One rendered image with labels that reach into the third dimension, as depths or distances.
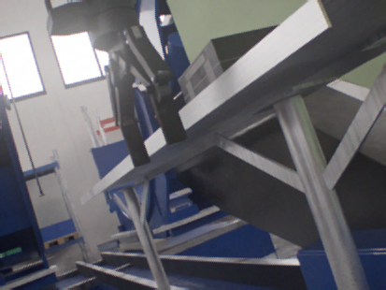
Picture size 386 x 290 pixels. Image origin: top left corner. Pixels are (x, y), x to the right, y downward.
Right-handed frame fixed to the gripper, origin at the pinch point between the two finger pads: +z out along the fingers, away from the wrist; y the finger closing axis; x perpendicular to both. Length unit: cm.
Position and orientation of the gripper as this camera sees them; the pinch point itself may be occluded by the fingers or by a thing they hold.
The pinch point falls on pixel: (155, 148)
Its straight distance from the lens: 61.2
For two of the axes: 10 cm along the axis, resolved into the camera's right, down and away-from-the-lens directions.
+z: 3.4, 9.4, -0.7
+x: -8.5, 2.7, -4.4
